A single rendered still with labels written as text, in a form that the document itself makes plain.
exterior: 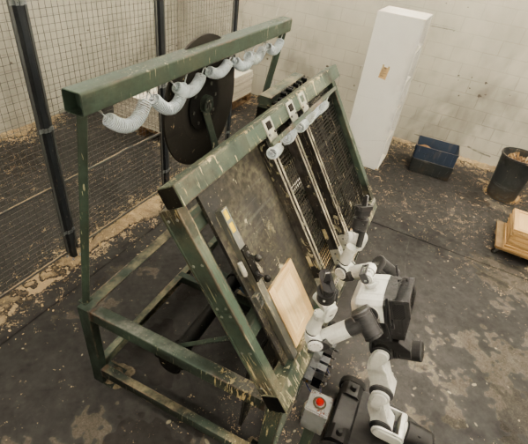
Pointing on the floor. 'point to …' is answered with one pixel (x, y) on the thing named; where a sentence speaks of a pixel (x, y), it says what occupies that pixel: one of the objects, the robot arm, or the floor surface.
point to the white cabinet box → (386, 79)
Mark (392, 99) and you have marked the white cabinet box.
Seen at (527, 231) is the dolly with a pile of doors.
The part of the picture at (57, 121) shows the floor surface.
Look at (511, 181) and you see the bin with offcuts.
